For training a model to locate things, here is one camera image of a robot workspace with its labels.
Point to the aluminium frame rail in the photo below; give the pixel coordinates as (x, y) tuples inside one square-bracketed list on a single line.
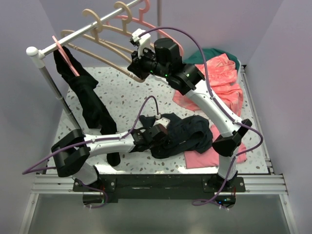
[(262, 209)]

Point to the beige hanger front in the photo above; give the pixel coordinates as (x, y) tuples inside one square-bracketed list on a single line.
[(117, 49)]

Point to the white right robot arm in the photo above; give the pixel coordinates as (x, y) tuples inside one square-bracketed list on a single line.
[(165, 61)]

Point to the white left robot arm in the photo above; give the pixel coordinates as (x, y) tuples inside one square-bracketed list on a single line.
[(71, 152)]

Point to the plain pink folded shorts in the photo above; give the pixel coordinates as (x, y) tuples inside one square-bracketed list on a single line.
[(209, 158)]

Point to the pink empty hanger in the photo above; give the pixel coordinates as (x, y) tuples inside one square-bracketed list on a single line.
[(131, 22)]

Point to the pink patterned shorts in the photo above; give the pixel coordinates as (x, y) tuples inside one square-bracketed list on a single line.
[(223, 79)]

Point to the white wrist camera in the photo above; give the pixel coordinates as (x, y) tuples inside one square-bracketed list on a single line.
[(163, 121), (141, 40)]

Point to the teal green garment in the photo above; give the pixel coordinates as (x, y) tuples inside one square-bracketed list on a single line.
[(209, 53)]

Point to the dark navy shorts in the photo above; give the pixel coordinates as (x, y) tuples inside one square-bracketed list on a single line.
[(189, 134)]

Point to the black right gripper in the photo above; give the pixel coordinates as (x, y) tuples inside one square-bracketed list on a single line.
[(136, 66)]

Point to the black pants on hanger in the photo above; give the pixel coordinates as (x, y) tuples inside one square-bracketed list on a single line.
[(94, 111)]

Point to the pink hanger holding pants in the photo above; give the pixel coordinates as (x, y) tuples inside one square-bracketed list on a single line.
[(65, 57)]

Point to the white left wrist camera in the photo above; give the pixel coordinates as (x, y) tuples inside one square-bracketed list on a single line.
[(163, 121)]

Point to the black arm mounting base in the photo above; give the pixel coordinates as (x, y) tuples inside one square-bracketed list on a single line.
[(151, 186)]

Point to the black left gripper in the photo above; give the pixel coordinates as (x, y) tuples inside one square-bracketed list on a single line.
[(160, 141)]

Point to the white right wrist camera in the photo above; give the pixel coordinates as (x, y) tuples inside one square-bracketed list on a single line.
[(141, 40)]

